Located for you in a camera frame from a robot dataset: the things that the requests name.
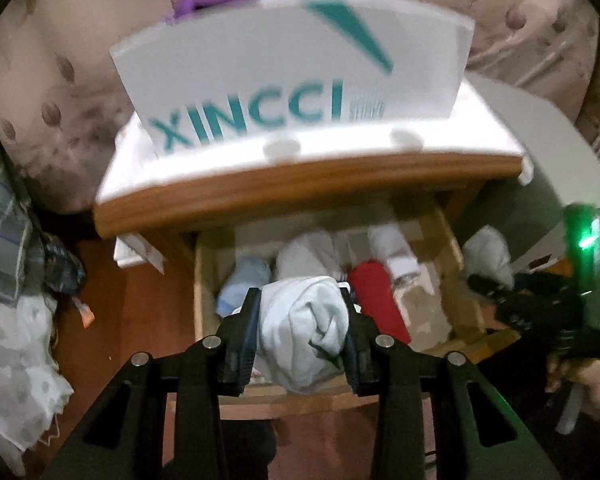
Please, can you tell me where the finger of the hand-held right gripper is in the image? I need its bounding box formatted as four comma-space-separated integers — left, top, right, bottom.
495, 295, 581, 335
467, 272, 536, 311

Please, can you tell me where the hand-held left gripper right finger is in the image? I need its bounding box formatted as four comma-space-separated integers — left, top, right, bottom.
337, 287, 561, 480

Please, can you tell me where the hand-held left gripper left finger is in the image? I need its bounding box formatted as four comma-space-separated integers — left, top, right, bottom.
40, 287, 263, 480

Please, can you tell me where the red sock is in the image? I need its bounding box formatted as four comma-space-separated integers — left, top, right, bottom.
349, 259, 412, 346

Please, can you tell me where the wooden drawer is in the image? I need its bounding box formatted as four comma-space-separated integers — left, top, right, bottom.
192, 205, 523, 421

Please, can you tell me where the white shoe box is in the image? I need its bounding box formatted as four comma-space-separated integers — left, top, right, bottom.
110, 0, 476, 157

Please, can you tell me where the light blue rolled sock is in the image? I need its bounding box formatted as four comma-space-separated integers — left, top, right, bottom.
215, 254, 272, 318

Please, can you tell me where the grey cardboard box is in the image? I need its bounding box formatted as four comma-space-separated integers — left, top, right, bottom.
450, 72, 600, 271

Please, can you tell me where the pale cardboard box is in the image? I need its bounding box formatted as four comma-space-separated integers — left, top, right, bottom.
112, 232, 167, 275

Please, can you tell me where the wooden nightstand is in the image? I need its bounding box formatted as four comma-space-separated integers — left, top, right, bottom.
92, 152, 526, 421

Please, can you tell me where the small orange wrapper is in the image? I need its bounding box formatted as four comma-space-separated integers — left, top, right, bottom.
72, 297, 96, 328

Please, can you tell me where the dark blue packet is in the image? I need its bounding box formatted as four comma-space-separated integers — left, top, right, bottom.
30, 230, 88, 293

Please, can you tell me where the white lace fabric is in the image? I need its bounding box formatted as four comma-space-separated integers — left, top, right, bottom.
0, 290, 76, 478

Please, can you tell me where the grey plaid pillow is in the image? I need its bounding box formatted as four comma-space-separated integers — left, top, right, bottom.
0, 115, 46, 306

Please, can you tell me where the leaf print curtain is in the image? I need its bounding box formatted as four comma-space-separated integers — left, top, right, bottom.
0, 0, 600, 211

